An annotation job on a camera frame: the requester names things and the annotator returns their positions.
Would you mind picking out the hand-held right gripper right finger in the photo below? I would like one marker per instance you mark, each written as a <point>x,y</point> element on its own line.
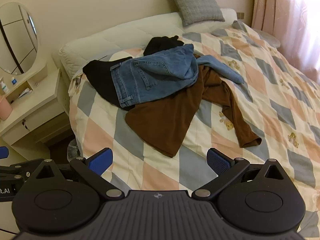
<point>218,163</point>

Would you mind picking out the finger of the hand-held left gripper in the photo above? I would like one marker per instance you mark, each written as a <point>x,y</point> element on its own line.
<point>3,153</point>
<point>22,170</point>

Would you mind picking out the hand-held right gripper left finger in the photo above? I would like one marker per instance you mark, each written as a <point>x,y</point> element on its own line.
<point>101,161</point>

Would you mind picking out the blue denim jeans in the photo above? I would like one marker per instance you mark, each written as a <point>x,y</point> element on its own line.
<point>150,75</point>

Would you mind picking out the bin with plastic bag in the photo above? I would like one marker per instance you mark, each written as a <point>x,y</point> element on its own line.
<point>73,150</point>

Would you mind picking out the pink cup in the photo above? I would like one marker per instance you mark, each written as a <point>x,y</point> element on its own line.
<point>5,108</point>

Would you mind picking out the white dressing table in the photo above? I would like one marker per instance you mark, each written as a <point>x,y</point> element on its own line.
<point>37,105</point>

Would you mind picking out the checkered pastel quilt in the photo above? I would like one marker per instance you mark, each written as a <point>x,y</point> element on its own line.
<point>250,105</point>

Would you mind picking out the white teal bottle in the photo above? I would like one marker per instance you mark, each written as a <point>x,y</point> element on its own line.
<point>3,86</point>

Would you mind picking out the brown long-sleeve shirt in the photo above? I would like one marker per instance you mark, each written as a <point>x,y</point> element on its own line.
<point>162,120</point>

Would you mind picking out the small blue-label bottle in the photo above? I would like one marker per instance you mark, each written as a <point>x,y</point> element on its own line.
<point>14,80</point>

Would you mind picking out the black garment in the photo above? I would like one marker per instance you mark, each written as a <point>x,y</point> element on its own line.
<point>100,80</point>

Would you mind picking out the oval vanity mirror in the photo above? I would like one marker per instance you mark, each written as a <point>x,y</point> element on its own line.
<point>17,37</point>

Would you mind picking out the round side table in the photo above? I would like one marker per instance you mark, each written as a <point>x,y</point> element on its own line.
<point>268,38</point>

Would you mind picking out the white fluffy pillow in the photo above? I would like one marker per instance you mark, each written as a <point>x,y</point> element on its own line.
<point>227,17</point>

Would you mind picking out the pink curtain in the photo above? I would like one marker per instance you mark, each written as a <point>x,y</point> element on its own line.
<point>287,17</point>

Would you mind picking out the grey square cushion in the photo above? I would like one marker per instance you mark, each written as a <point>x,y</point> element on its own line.
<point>195,2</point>

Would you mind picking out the wall socket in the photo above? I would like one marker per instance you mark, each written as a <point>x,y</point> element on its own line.
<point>240,15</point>

